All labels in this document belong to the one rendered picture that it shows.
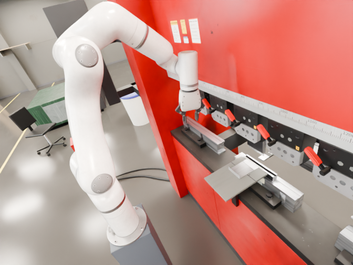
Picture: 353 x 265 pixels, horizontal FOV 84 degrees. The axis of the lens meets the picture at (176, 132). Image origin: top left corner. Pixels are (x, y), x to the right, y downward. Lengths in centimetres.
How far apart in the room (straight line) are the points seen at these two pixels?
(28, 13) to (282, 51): 1095
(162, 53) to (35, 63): 1077
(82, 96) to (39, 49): 1069
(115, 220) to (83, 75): 57
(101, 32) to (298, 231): 107
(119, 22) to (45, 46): 1060
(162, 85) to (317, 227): 127
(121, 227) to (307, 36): 93
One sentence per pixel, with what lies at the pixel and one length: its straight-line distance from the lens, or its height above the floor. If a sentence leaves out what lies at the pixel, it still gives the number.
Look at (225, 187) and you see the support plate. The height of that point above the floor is 100.
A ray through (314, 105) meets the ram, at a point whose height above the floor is 145.
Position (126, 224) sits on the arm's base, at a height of 108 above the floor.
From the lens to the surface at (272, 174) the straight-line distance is 111.
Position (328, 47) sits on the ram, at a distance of 66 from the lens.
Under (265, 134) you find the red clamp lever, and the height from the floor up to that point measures 129.
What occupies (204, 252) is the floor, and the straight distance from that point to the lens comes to 198.
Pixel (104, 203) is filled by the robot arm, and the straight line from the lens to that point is 83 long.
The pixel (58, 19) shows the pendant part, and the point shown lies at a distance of 160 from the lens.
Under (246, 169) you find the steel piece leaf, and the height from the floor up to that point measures 100.
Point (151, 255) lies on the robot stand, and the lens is 111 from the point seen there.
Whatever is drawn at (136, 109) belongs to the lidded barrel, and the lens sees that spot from 371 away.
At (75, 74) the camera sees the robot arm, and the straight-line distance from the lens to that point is 59.
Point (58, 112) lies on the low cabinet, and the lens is 525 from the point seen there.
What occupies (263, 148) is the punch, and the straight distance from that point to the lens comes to 103.
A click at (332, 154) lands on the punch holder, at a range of 77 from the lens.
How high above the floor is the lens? 179
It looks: 32 degrees down
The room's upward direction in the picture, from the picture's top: 15 degrees counter-clockwise
